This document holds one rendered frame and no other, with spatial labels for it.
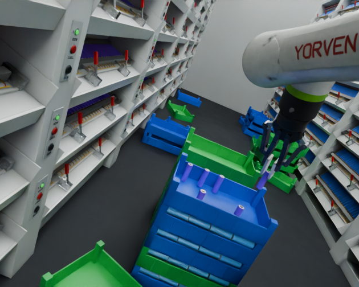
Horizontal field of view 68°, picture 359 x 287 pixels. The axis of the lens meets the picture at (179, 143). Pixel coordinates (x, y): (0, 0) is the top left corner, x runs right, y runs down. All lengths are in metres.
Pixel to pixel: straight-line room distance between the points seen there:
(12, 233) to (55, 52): 0.46
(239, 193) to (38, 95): 0.66
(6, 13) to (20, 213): 0.46
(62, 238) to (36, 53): 0.64
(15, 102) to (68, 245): 0.58
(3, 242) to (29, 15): 0.54
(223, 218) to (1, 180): 0.53
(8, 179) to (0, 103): 0.20
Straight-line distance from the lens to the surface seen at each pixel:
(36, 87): 0.60
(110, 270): 0.95
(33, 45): 0.59
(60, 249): 0.99
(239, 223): 0.76
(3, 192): 0.65
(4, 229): 0.81
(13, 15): 0.47
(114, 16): 0.78
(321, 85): 0.64
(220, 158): 1.19
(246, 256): 0.83
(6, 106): 0.55
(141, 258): 0.88
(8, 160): 0.67
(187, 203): 0.73
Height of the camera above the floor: 0.74
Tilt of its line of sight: 21 degrees down
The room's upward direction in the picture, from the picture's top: 23 degrees clockwise
